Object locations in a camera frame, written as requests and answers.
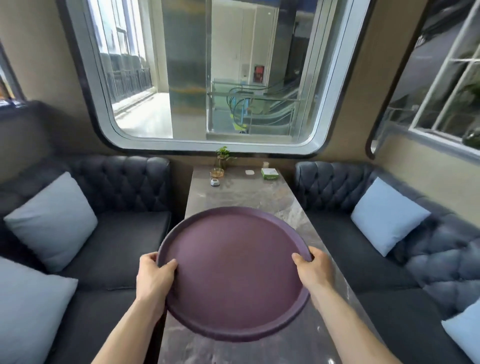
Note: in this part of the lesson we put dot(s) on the large rounded window frame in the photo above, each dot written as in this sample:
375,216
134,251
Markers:
330,93

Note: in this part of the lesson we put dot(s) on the person's left thumb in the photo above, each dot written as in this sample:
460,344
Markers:
168,267

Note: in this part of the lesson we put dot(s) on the round purple serving tray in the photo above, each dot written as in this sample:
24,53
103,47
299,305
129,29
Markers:
232,270

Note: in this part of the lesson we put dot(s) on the person's right hand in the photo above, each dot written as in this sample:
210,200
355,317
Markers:
315,272

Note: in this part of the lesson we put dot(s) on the person's right thumb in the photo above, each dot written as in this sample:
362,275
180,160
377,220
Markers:
299,261

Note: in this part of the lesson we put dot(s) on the person's left hand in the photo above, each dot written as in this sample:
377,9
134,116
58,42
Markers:
152,277

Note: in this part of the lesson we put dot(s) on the person's right forearm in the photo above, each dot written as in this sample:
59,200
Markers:
347,326

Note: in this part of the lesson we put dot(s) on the amber glass ashtray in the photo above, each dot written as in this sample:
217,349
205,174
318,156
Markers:
216,173

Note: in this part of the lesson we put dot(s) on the dark framed side window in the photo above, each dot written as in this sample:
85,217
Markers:
397,86

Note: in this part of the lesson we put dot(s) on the light blue cushion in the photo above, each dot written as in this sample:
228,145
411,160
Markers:
463,330
52,221
26,315
388,215

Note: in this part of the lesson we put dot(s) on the small green plant in vase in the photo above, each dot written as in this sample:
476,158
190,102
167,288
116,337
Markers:
224,156

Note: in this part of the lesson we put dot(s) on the green and white tissue box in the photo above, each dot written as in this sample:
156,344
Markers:
269,173

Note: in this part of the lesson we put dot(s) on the person's left forearm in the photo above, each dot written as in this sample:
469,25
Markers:
127,332

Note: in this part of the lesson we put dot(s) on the dark tufted leather sofa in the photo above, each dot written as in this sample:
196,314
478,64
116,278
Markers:
393,277
112,240

